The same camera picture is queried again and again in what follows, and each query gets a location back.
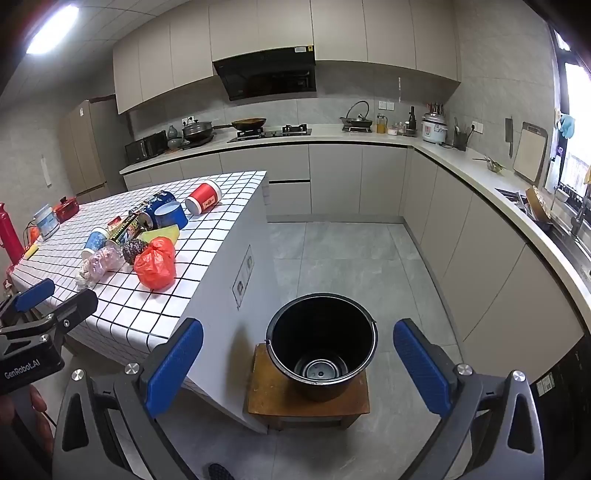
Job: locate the person's black shoe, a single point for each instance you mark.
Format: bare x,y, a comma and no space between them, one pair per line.
220,473

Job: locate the bowl of vegetables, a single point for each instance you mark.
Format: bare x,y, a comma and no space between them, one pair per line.
493,165

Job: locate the dark glass bottle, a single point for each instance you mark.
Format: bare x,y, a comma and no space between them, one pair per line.
412,121

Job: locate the island socket panel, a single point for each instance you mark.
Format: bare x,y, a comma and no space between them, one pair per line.
243,277

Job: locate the dish drainer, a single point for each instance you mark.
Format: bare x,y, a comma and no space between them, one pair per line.
512,197

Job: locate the steel faucet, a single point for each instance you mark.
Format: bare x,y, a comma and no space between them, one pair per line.
577,221

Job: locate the steel sink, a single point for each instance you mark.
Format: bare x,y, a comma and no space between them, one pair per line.
575,251

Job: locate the blue soda can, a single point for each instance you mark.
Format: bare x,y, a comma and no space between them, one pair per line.
150,217

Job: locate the window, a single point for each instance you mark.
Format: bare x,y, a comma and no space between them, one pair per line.
577,92

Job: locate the steel wool scrubber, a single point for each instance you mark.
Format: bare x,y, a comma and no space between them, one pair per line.
133,251

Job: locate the red thermos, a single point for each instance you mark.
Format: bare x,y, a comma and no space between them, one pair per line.
10,235

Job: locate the brown wooden stool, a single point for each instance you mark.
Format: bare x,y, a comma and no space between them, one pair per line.
268,397

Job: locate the red paper cup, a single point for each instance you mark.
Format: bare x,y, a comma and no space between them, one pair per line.
205,197

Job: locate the white tiled kitchen island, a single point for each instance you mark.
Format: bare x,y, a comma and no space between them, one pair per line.
138,304

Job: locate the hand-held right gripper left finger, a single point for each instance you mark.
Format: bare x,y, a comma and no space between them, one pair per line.
175,364

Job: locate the black gas stove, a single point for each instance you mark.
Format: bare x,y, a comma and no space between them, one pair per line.
272,133

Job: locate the ceiling light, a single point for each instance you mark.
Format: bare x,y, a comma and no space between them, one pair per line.
51,30

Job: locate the grey pot with lid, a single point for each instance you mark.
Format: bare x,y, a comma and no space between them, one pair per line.
197,130

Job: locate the person's left hand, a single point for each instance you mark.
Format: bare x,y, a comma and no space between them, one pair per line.
23,401

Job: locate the black range hood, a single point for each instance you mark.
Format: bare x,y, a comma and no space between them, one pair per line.
263,74

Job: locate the crushed printed can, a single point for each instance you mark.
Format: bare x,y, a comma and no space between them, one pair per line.
159,196

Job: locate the pink plastic bag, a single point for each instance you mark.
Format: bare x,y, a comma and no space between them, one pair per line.
99,265

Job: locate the blue rubber glove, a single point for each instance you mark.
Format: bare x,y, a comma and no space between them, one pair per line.
565,125

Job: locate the small yellow item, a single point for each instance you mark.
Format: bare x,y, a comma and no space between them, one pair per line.
31,252

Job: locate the black microwave oven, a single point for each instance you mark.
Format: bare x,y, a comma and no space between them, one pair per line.
145,146

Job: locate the green ceramic vase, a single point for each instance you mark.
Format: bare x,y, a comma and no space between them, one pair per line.
174,137

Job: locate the black built-in appliance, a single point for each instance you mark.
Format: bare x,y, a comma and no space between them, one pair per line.
558,383

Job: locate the yellow oil bottle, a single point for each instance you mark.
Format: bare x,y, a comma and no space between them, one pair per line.
381,125

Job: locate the white and blue container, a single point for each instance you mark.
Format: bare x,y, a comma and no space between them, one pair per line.
46,224

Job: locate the hanging cleaver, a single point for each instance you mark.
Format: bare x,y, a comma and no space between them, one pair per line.
509,131

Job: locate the grey kitchen counter cabinets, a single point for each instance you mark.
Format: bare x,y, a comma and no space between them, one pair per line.
332,175

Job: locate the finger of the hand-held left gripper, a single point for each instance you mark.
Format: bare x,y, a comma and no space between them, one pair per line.
34,293
76,307

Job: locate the white wall paper sheet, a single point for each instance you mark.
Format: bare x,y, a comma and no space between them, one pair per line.
46,170

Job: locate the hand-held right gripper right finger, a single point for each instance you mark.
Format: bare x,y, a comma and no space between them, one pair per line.
425,369

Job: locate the pan with glass lid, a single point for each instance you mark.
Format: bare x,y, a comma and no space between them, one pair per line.
356,122

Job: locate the small red appliance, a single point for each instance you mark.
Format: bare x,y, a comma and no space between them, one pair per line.
66,210

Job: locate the white rice cooker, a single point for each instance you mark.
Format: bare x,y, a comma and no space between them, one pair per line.
434,130

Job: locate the blue paper cup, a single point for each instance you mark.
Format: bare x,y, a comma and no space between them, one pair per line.
96,242

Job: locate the beige refrigerator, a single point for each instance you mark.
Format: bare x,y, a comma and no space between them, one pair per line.
87,147

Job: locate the red and white cigarette pack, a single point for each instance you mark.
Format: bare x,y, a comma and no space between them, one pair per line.
113,225

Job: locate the black wok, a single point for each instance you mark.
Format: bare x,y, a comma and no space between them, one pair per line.
249,123

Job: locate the blue round container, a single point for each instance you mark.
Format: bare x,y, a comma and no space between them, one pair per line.
173,217

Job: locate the kitchen knives set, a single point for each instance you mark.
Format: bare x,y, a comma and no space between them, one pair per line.
436,109

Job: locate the beige cutting board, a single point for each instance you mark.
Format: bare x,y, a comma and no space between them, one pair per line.
530,154

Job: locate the beige upper cabinets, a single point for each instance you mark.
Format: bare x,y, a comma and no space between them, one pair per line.
369,32

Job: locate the black plastic bucket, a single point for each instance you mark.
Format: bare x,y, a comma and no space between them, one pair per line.
286,341

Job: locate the green and black can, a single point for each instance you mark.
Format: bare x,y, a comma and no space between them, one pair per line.
124,233

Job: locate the red plastic bag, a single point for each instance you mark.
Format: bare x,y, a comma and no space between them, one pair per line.
157,265

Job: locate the black utensil holder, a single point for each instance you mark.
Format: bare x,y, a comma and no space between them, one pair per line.
460,141

